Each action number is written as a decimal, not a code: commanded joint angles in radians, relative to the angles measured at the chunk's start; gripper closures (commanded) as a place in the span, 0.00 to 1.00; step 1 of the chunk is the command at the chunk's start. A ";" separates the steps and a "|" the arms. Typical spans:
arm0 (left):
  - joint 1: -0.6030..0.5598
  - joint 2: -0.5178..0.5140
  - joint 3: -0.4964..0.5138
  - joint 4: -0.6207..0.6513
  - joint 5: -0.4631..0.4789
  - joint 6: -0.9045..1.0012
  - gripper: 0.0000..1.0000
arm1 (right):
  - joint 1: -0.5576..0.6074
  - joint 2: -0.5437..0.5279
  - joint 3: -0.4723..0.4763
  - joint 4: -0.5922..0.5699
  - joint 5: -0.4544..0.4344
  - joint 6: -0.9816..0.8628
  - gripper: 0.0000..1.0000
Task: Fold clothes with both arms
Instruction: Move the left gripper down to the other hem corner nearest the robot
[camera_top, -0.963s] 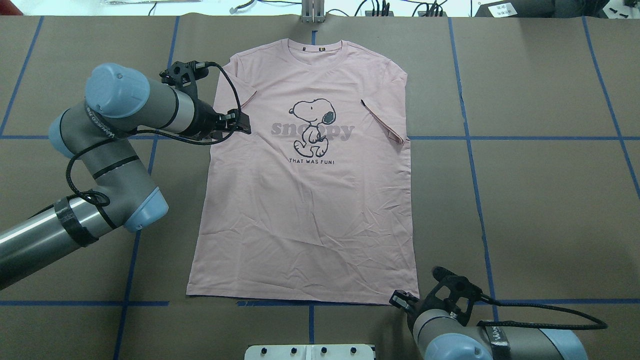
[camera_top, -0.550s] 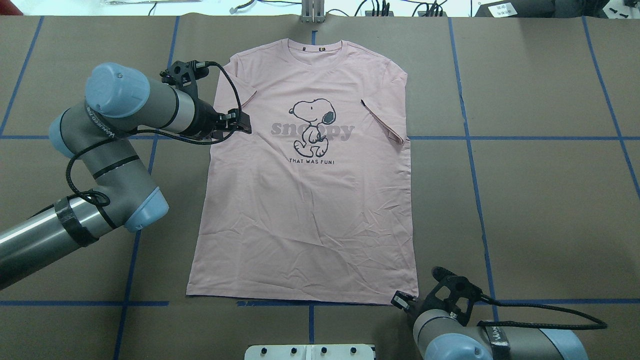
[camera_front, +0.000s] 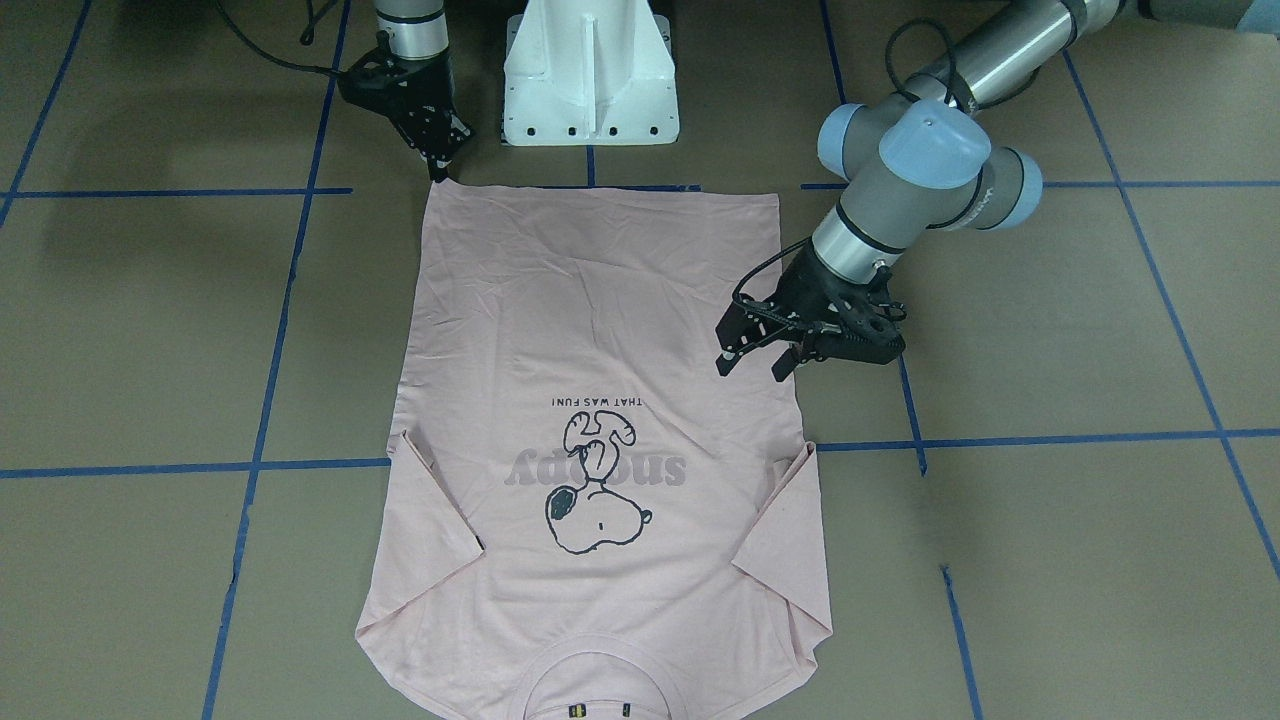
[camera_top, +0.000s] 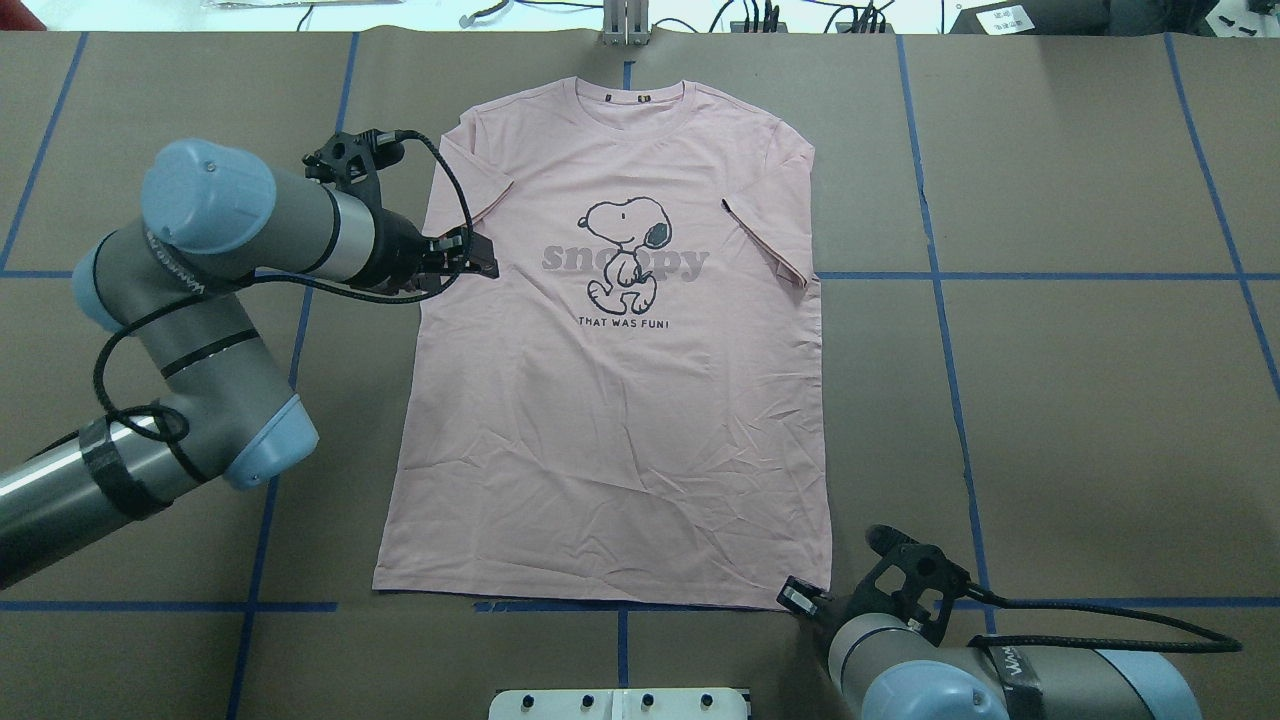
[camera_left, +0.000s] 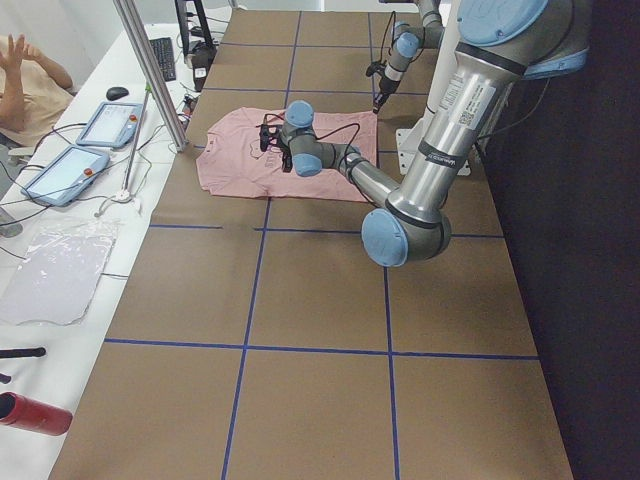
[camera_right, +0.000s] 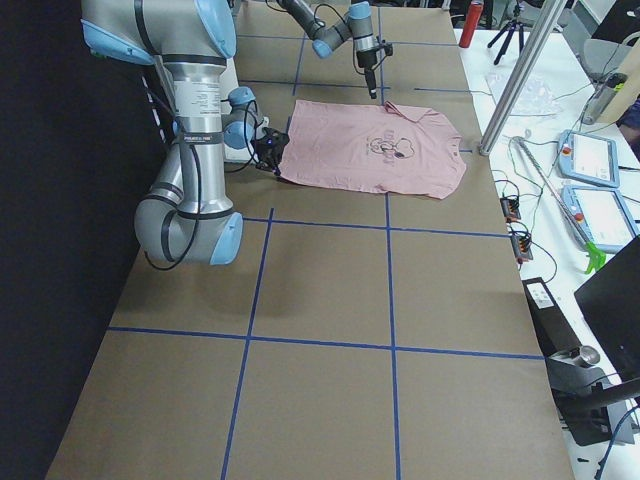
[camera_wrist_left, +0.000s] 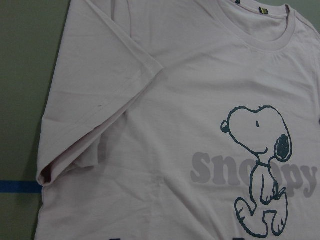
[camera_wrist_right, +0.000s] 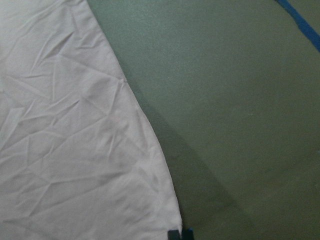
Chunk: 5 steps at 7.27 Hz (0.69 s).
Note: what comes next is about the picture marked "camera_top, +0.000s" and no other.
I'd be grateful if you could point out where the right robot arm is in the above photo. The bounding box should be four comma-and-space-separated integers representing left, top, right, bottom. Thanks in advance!
777, 577, 1203, 719

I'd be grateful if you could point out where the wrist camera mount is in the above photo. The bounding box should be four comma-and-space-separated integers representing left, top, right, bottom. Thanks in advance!
301, 129, 404, 209
855, 524, 972, 647

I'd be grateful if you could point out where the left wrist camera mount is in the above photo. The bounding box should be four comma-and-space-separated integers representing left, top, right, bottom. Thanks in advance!
301, 129, 404, 209

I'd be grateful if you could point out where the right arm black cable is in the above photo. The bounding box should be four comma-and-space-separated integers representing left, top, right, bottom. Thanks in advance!
960, 585, 1245, 655

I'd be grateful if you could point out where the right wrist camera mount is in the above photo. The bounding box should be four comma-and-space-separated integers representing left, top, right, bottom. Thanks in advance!
855, 524, 972, 647

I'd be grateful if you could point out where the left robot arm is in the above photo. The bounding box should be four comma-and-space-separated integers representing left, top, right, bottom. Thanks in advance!
1, 129, 499, 588

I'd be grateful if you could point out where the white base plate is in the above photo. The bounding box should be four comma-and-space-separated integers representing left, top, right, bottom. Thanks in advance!
488, 687, 753, 719

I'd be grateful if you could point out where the pink Snoopy t-shirt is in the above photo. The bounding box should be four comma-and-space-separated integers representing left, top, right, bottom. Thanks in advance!
372, 77, 833, 609

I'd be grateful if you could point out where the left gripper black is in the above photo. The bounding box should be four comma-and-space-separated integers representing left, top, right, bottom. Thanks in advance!
372, 210, 500, 296

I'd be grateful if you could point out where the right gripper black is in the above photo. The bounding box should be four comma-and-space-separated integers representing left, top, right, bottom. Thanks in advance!
776, 575, 881, 641

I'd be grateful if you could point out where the aluminium frame post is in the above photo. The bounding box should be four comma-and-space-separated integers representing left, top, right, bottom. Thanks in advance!
600, 0, 652, 47

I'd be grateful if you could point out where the black box with label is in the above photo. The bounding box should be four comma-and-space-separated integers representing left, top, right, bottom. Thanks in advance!
945, 1, 1111, 36

